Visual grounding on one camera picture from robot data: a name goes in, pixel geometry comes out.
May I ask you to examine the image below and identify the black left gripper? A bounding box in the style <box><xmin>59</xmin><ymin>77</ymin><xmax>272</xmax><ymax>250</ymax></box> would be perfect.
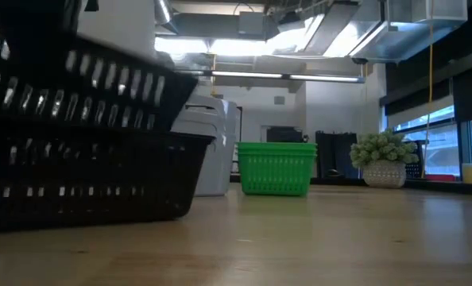
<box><xmin>0</xmin><ymin>0</ymin><xmax>82</xmax><ymax>37</ymax></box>

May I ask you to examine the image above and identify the black plastic slotted basket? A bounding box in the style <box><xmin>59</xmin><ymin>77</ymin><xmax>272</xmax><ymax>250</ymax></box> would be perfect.
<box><xmin>0</xmin><ymin>129</ymin><xmax>216</xmax><ymax>234</ymax></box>
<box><xmin>0</xmin><ymin>23</ymin><xmax>199</xmax><ymax>133</ymax></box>

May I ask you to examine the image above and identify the white plastic handled basket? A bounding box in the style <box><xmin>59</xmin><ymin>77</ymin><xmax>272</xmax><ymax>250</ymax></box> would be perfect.
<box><xmin>171</xmin><ymin>110</ymin><xmax>228</xmax><ymax>198</ymax></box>
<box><xmin>184</xmin><ymin>94</ymin><xmax>239</xmax><ymax>176</ymax></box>

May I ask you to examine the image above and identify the green plastic slotted basket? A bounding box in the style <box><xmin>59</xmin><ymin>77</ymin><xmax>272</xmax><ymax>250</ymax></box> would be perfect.
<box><xmin>238</xmin><ymin>149</ymin><xmax>318</xmax><ymax>197</ymax></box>
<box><xmin>237</xmin><ymin>141</ymin><xmax>319</xmax><ymax>152</ymax></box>

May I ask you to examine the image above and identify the ceiling tube light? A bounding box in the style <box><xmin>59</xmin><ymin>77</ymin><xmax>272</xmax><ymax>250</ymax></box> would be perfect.
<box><xmin>289</xmin><ymin>73</ymin><xmax>365</xmax><ymax>84</ymax></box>
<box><xmin>211</xmin><ymin>70</ymin><xmax>284</xmax><ymax>79</ymax></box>

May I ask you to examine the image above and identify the black tall cabinet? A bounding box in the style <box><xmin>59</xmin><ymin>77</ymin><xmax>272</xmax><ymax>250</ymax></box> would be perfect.
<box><xmin>315</xmin><ymin>130</ymin><xmax>360</xmax><ymax>179</ymax></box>

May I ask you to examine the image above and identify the green potted plant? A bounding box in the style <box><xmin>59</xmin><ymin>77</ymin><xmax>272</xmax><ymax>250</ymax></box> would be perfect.
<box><xmin>350</xmin><ymin>129</ymin><xmax>420</xmax><ymax>189</ymax></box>

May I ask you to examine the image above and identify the black mesh chair back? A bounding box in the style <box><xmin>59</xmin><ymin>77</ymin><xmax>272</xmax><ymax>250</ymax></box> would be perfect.
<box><xmin>404</xmin><ymin>141</ymin><xmax>426</xmax><ymax>179</ymax></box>

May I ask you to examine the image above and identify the red box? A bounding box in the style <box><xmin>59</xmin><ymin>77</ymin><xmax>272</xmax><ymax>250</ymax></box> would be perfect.
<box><xmin>425</xmin><ymin>173</ymin><xmax>458</xmax><ymax>183</ymax></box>

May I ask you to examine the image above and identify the round silver ceiling duct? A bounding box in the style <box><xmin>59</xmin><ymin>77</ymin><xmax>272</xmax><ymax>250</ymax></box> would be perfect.
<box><xmin>153</xmin><ymin>0</ymin><xmax>180</xmax><ymax>35</ymax></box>

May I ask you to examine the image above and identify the grey rectangular ceiling duct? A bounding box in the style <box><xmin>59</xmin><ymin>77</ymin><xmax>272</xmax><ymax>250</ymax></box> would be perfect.
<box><xmin>172</xmin><ymin>10</ymin><xmax>280</xmax><ymax>41</ymax></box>

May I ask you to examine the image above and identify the black screen by wall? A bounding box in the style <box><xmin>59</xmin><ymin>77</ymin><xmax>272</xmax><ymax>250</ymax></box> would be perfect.
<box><xmin>265</xmin><ymin>126</ymin><xmax>305</xmax><ymax>144</ymax></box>

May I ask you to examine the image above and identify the large silver ceiling duct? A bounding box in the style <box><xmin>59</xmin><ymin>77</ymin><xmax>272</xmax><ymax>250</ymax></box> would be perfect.
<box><xmin>275</xmin><ymin>0</ymin><xmax>470</xmax><ymax>64</ymax></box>

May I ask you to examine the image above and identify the yellow hanging cord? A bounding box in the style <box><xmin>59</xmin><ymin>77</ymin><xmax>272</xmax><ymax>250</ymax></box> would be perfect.
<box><xmin>420</xmin><ymin>0</ymin><xmax>435</xmax><ymax>180</ymax></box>

